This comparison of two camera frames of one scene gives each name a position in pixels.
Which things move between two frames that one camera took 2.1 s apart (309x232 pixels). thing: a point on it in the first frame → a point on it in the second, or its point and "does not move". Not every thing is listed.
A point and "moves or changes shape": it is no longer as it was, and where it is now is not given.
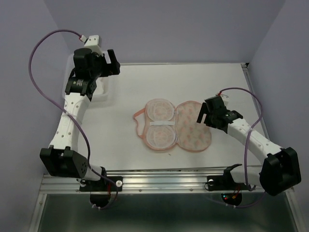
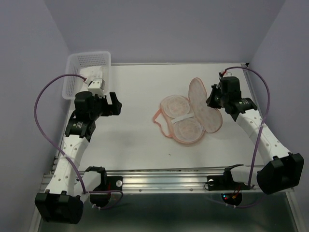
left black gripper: [110, 69] → [110, 109]
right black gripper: [204, 110] → [210, 101]
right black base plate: [226, 182] does not move
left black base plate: [108, 183] does not move
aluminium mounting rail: [178, 180] does not move
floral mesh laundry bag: [166, 125] moves or changes shape
